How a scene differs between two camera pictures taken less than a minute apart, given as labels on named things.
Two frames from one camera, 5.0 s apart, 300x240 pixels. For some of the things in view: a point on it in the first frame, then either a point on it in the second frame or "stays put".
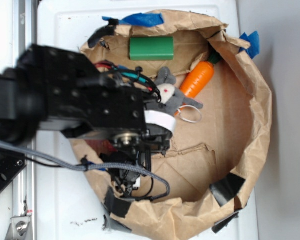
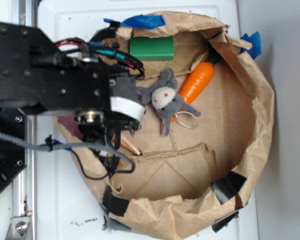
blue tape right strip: x=253 y=38 stays put
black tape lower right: x=226 y=188 stays put
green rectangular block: x=151 y=48 stays put
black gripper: x=137 y=147 to x=103 y=128
